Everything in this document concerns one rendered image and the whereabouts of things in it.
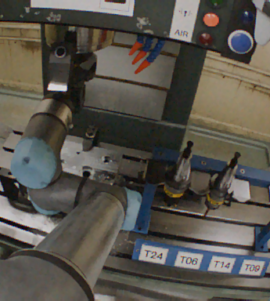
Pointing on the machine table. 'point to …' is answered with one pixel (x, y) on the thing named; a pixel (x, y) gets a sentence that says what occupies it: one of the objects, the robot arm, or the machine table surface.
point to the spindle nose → (80, 37)
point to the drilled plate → (85, 160)
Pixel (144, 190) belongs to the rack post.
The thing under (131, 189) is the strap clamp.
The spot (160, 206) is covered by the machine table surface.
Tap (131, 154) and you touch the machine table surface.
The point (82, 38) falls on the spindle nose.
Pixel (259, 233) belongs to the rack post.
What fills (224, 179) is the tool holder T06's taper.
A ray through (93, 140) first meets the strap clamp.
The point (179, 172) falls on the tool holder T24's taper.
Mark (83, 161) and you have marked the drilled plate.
